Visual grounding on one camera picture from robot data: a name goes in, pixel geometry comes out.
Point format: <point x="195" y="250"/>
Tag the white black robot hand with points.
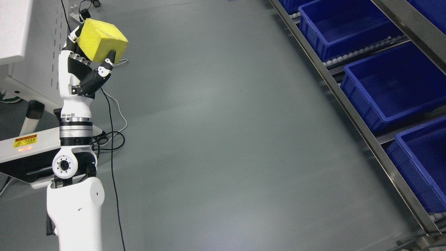
<point x="76" y="77"/>

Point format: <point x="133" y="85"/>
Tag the blue bin upper shelf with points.
<point x="433" y="10"/>

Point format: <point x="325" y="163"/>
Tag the blue plastic bin left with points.
<point x="419" y="154"/>

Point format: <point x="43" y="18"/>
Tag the blue plastic bin middle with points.
<point x="394" y="88"/>

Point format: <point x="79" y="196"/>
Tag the yellow foam block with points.
<point x="98" y="38"/>

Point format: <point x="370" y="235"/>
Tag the steel roller shelf rack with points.
<point x="430" y="40"/>

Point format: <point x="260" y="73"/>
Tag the white machine with warning label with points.
<point x="35" y="157"/>

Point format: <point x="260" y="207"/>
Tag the blue plastic bin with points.
<point x="394" y="88"/>
<point x="419" y="154"/>
<point x="335" y="28"/>

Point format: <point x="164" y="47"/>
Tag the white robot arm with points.
<point x="76" y="195"/>

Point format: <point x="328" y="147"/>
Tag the white equipment cabinet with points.
<point x="32" y="34"/>

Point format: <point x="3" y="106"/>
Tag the blue plastic bin right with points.
<point x="335" y="28"/>

